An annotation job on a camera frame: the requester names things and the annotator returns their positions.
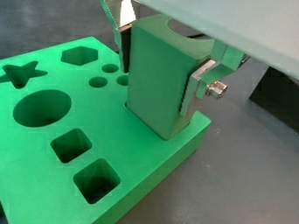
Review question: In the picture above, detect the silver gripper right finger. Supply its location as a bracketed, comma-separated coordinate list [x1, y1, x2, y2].
[179, 38, 249, 119]

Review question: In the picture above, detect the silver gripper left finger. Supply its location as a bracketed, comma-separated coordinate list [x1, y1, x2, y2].
[99, 0, 136, 73]

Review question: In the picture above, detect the green arch block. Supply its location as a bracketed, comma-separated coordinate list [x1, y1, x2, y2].
[125, 14, 213, 140]

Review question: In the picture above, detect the black curved fixture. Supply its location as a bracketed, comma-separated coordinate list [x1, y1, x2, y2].
[249, 67, 299, 133]

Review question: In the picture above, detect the green shape sorter board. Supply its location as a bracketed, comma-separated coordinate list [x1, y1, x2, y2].
[0, 38, 211, 224]

